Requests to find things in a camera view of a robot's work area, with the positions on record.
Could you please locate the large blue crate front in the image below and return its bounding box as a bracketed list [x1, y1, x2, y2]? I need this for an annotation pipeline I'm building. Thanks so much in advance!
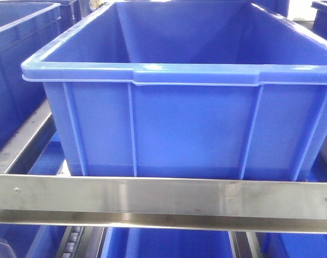
[22, 1, 327, 181]

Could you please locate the blue crate below centre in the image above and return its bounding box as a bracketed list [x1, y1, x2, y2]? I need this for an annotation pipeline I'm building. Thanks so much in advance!
[101, 227, 233, 257]

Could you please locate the blue crate upper left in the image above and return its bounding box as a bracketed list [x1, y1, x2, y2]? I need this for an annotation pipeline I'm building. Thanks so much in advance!
[0, 2, 60, 149]

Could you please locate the upper steel shelf rail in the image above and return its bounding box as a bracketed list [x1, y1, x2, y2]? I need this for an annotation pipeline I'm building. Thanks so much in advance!
[0, 174, 327, 234]

